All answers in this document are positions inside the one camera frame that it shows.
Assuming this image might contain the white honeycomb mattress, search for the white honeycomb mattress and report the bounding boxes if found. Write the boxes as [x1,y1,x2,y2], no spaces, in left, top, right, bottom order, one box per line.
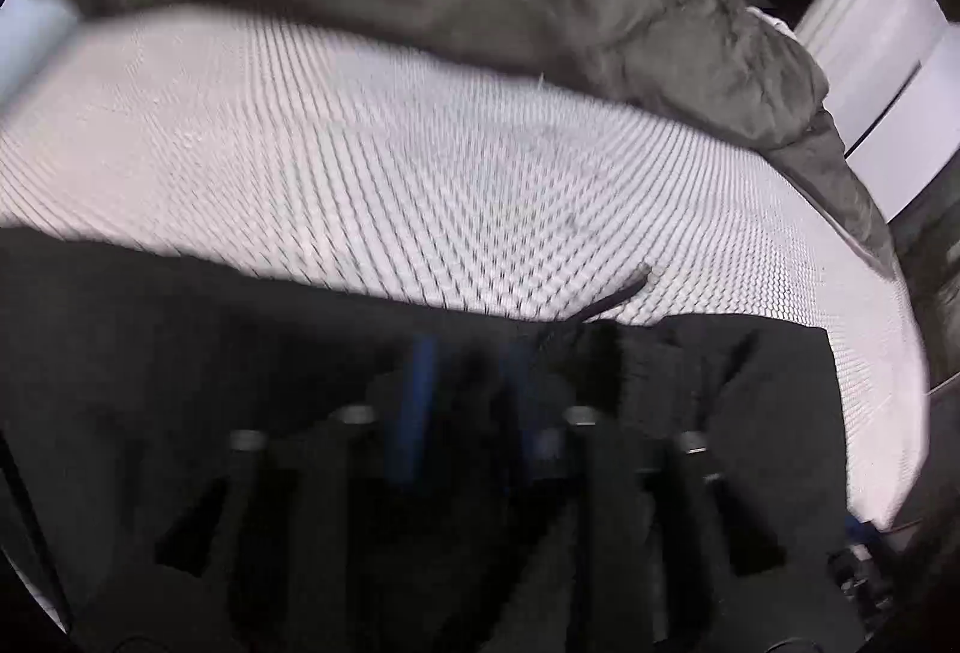
[2,8,928,523]

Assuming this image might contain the light blue pillow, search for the light blue pillow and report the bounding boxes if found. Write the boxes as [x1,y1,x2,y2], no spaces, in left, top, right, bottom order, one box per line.
[0,0,80,105]

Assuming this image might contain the white wardrobe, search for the white wardrobe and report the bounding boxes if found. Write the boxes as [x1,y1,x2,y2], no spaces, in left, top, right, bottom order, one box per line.
[797,0,958,221]

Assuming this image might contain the black pants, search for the black pants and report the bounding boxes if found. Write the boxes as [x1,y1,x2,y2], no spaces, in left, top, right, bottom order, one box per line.
[2,227,828,651]

